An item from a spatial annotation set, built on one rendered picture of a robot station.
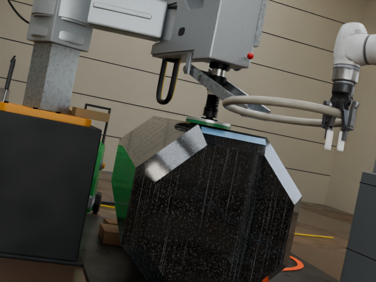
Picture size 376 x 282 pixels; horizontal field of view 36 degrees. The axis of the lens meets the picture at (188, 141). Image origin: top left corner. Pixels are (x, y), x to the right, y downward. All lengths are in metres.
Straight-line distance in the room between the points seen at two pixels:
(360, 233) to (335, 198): 6.75
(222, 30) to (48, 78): 1.08
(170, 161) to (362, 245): 1.05
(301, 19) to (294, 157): 2.20
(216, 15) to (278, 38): 6.59
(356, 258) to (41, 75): 1.92
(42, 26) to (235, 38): 1.15
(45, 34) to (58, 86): 0.29
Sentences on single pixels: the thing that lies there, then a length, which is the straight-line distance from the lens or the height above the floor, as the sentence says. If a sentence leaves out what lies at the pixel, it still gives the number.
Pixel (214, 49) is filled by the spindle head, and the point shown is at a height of 1.21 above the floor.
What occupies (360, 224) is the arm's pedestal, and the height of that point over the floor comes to 0.54.
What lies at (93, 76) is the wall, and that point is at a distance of 8.09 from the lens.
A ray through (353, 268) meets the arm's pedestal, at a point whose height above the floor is 0.32.
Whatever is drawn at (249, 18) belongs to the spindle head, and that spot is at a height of 1.40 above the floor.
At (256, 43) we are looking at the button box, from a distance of 2.75.
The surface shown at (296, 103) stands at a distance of 1.96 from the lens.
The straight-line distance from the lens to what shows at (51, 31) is 3.24.
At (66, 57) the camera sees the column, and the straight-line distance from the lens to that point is 3.33.
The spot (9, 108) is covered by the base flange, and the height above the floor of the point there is 0.76.
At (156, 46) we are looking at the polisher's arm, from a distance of 3.37.
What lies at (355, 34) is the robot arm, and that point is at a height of 1.26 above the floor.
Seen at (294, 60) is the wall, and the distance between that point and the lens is 9.39.
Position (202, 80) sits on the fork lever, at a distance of 2.77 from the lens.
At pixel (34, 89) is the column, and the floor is 0.88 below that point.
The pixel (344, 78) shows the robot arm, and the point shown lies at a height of 1.11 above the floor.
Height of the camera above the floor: 0.85
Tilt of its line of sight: 1 degrees down
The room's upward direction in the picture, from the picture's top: 11 degrees clockwise
